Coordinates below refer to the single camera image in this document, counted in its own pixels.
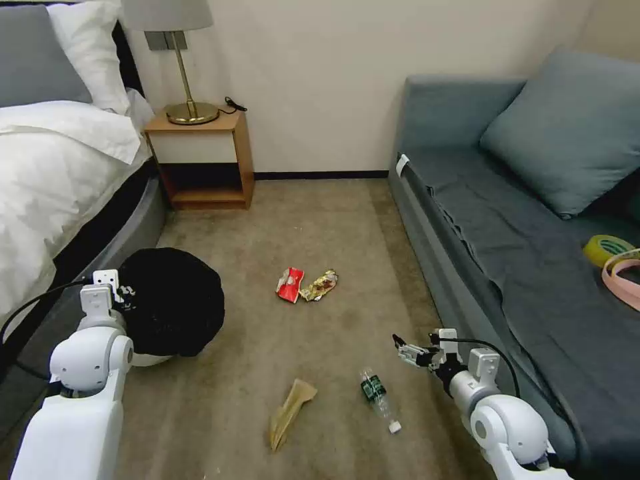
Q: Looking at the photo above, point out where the white bin with black bag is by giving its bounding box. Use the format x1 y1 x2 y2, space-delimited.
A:
119 247 227 369

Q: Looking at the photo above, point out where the brown paper bag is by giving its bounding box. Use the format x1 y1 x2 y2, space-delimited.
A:
269 378 319 453

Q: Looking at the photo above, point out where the gold foil wrapper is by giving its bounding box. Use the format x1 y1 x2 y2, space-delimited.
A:
299 269 340 303

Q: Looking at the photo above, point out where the wooden nightstand white drawer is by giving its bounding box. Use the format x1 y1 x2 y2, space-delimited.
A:
143 109 256 211

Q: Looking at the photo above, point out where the white pillow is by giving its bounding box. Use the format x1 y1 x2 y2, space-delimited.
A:
45 0 132 115

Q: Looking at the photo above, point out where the white duvet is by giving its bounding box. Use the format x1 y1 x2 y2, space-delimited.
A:
0 99 151 326

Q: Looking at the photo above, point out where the grey wall switch panel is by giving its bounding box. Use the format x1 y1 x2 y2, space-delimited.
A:
145 31 189 52

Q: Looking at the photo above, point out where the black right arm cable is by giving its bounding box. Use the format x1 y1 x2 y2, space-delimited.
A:
452 337 522 397

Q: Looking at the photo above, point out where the blue-grey cushion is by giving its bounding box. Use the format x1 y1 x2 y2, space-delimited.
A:
479 47 640 221

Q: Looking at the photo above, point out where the red snack wrapper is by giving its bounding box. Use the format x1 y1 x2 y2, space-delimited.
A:
273 267 306 304

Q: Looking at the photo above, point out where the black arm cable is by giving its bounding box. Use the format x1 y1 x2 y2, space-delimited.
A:
0 281 85 382
452 337 522 397

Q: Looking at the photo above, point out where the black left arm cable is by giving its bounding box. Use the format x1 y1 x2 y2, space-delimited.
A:
0 281 85 382

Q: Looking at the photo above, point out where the black headboard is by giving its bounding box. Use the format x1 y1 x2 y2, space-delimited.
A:
111 19 147 99

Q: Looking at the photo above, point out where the pink tape roll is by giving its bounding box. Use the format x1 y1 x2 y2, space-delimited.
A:
601 248 640 313

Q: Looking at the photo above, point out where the yellow tape roll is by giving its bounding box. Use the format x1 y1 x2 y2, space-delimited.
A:
582 233 637 268

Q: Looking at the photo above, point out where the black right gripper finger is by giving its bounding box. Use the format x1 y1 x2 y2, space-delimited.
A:
397 351 437 371
391 333 437 359

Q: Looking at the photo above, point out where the grey pillow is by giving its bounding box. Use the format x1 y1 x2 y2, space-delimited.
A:
0 5 94 109

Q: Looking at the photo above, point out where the dark baseboard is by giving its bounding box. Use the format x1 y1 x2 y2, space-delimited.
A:
253 170 391 181

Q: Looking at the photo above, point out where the brass lamp with grey shade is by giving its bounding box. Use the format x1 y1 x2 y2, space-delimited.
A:
121 0 221 126

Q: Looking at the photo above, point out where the clear plastic bottle green label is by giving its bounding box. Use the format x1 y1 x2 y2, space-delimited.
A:
359 367 403 434

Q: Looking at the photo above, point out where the blue-grey sofa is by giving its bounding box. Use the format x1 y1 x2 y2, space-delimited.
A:
387 73 640 480

